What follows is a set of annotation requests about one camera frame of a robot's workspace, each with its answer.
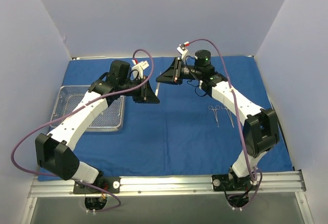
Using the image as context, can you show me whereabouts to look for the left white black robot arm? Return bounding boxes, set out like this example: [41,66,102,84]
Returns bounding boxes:
[35,76,160,193]

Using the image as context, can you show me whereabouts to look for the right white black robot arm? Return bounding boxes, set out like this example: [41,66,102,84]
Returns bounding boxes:
[156,57,279,190]

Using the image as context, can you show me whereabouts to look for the steel forceps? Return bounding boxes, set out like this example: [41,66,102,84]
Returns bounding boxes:
[220,104,234,128]
[208,105,220,127]

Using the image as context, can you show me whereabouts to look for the aluminium front rail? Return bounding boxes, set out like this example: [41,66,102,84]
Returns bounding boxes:
[28,171,306,197]

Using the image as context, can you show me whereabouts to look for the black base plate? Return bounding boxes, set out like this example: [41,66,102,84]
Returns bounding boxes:
[211,173,257,192]
[73,176,121,194]

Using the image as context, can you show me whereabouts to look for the wire mesh instrument tray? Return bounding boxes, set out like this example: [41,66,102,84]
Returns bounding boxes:
[51,85,125,132]

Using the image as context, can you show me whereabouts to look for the blue surgical wrap cloth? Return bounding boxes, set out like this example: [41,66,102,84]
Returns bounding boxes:
[62,56,293,176]

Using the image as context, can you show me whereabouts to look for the thin black wire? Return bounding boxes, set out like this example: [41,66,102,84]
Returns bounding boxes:
[188,80,208,98]

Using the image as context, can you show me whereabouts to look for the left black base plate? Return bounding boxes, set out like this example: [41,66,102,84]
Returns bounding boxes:
[73,176,121,194]

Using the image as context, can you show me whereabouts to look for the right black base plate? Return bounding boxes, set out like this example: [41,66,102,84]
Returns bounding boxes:
[211,173,257,192]

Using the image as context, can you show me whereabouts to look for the steel tweezers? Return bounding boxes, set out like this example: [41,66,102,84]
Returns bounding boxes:
[155,82,160,97]

